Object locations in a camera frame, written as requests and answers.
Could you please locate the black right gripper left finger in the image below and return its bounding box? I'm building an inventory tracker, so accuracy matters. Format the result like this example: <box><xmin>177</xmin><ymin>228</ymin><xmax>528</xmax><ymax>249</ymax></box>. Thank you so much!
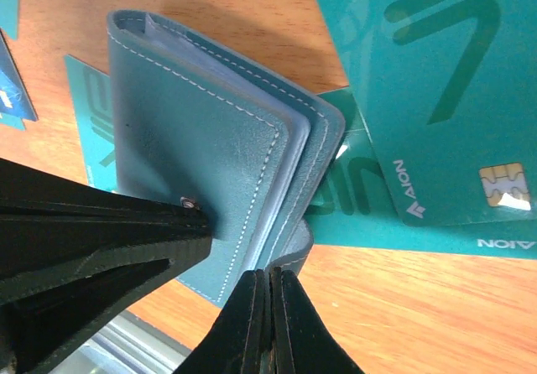
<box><xmin>175</xmin><ymin>270</ymin><xmax>268</xmax><ymax>374</ymax></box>

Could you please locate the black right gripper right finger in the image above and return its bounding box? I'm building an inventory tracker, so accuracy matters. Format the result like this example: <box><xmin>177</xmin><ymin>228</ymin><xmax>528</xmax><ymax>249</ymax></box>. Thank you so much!
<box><xmin>270</xmin><ymin>267</ymin><xmax>362</xmax><ymax>374</ymax></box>

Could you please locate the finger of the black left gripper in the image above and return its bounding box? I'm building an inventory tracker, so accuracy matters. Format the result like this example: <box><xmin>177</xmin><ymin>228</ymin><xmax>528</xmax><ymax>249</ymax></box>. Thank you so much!
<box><xmin>1</xmin><ymin>159</ymin><xmax>210</xmax><ymax>240</ymax></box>
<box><xmin>1</xmin><ymin>236</ymin><xmax>211</xmax><ymax>373</ymax></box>

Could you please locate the teal leather card holder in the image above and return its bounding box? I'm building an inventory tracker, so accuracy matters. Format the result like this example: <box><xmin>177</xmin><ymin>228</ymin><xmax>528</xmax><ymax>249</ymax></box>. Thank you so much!
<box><xmin>107</xmin><ymin>9</ymin><xmax>345</xmax><ymax>306</ymax></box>

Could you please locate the teal card with signature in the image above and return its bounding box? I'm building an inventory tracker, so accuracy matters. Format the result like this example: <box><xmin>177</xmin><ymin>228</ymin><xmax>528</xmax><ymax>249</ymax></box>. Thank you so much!
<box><xmin>64</xmin><ymin>55</ymin><xmax>117</xmax><ymax>192</ymax></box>

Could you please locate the blue card near centre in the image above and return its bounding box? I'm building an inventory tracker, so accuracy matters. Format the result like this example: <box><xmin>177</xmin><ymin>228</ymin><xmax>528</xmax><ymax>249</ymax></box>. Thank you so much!
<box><xmin>0</xmin><ymin>34</ymin><xmax>39</xmax><ymax>131</ymax></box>

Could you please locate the teal card under circle card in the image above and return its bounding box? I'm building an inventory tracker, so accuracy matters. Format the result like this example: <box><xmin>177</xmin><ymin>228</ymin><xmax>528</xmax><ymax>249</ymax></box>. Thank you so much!
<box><xmin>305</xmin><ymin>87</ymin><xmax>536</xmax><ymax>260</ymax></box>

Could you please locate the teal card under pile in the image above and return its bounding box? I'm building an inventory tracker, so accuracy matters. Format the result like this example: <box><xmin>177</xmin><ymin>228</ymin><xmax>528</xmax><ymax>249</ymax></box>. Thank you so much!
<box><xmin>0</xmin><ymin>0</ymin><xmax>19</xmax><ymax>39</ymax></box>

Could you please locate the teal card right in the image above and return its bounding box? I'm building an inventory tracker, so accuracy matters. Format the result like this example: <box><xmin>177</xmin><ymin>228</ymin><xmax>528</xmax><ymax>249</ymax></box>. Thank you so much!
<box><xmin>316</xmin><ymin>0</ymin><xmax>536</xmax><ymax>226</ymax></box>

